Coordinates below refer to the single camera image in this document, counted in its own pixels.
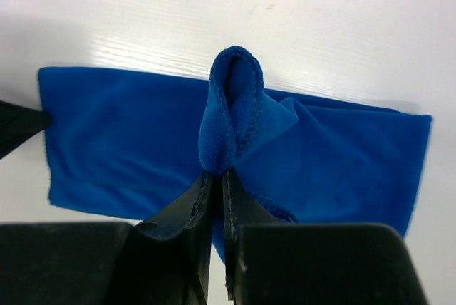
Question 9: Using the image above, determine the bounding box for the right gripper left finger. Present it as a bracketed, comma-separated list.
[1, 172, 212, 304]

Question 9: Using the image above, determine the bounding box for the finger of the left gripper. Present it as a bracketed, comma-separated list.
[0, 101, 51, 158]

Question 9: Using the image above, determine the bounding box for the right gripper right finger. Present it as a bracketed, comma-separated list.
[222, 170, 426, 305]

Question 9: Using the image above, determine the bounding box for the blue microfiber towel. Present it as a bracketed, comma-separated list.
[37, 45, 434, 267]

